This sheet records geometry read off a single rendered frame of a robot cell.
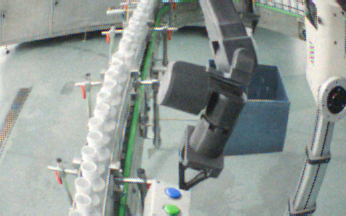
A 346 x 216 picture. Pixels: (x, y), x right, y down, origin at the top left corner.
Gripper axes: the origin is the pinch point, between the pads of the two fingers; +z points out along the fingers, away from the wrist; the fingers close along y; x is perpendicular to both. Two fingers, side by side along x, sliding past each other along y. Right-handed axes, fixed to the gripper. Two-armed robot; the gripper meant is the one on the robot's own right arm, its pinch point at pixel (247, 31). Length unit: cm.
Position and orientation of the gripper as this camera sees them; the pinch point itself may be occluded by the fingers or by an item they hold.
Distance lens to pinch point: 168.4
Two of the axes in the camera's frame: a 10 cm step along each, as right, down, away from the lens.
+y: -10.0, -0.2, 0.1
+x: -0.2, 4.9, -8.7
